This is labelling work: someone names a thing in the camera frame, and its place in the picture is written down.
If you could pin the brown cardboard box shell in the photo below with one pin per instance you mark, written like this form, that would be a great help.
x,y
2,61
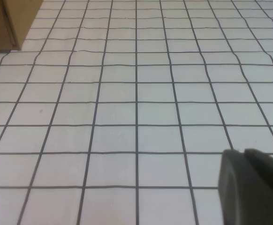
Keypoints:
x,y
26,18

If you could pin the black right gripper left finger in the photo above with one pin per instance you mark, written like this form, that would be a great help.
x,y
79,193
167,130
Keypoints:
x,y
239,199

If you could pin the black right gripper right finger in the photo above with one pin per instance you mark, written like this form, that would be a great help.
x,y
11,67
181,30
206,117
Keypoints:
x,y
272,171

